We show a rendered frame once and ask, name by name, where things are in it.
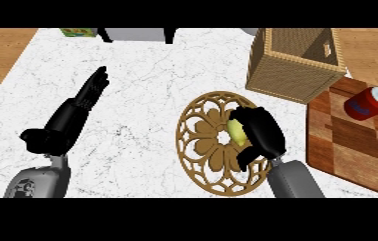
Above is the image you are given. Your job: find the tan wicker basket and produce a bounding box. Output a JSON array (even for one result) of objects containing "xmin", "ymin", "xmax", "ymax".
[{"xmin": 245, "ymin": 28, "xmax": 348, "ymax": 105}]

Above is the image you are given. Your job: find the pale grey object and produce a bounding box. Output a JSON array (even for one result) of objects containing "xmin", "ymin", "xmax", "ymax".
[{"xmin": 239, "ymin": 28, "xmax": 261, "ymax": 37}]

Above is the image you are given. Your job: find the yellow lemon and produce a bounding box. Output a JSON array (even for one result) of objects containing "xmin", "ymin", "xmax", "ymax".
[{"xmin": 226, "ymin": 118, "xmax": 249, "ymax": 147}]

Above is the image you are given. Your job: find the green and yellow box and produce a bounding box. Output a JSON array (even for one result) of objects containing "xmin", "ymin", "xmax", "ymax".
[{"xmin": 59, "ymin": 28, "xmax": 99, "ymax": 38}]

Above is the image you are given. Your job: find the checkered wooden cutting board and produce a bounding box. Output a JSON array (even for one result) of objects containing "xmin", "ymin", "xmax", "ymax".
[{"xmin": 305, "ymin": 76, "xmax": 378, "ymax": 193}]

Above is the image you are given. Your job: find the round brown openwork placemat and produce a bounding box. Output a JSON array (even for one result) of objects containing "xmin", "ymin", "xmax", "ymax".
[{"xmin": 174, "ymin": 90, "xmax": 273, "ymax": 197}]

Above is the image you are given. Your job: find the red can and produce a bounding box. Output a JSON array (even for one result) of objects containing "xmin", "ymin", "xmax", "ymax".
[{"xmin": 342, "ymin": 86, "xmax": 378, "ymax": 122}]

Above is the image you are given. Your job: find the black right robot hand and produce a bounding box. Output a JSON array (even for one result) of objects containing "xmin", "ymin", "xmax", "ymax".
[{"xmin": 229, "ymin": 106, "xmax": 288, "ymax": 173}]

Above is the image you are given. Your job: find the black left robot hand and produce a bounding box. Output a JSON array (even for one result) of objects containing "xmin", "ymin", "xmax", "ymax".
[{"xmin": 19, "ymin": 65, "xmax": 110, "ymax": 157}]

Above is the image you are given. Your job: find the grey appliance with black legs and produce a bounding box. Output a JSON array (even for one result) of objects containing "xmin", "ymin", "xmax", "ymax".
[{"xmin": 96, "ymin": 28, "xmax": 175, "ymax": 45}]

